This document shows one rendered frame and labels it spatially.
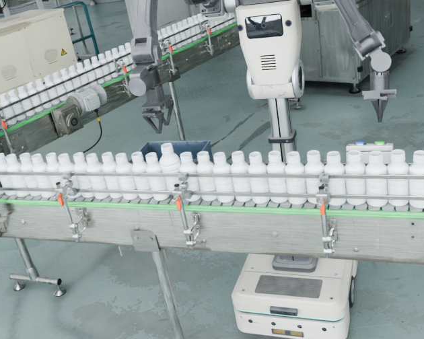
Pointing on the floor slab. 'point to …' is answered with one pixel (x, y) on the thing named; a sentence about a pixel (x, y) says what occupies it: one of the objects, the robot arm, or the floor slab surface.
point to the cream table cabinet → (26, 50)
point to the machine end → (337, 68)
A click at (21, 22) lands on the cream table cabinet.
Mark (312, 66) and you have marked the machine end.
